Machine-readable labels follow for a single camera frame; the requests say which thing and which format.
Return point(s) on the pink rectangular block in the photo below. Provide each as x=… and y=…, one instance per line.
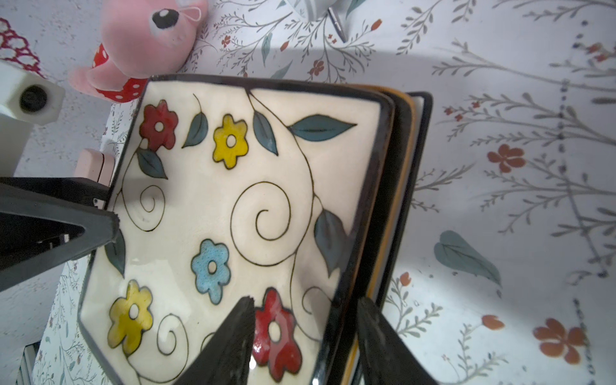
x=95, y=166

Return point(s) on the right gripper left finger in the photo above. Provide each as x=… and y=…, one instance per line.
x=226, y=357

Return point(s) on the black square plate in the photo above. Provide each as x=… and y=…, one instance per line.
x=383, y=223
x=227, y=188

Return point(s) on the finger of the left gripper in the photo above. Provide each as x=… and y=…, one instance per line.
x=37, y=237
x=64, y=191

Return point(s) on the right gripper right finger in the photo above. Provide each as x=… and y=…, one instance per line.
x=383, y=355

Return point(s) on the pink plush toy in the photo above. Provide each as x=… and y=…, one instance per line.
x=139, y=39

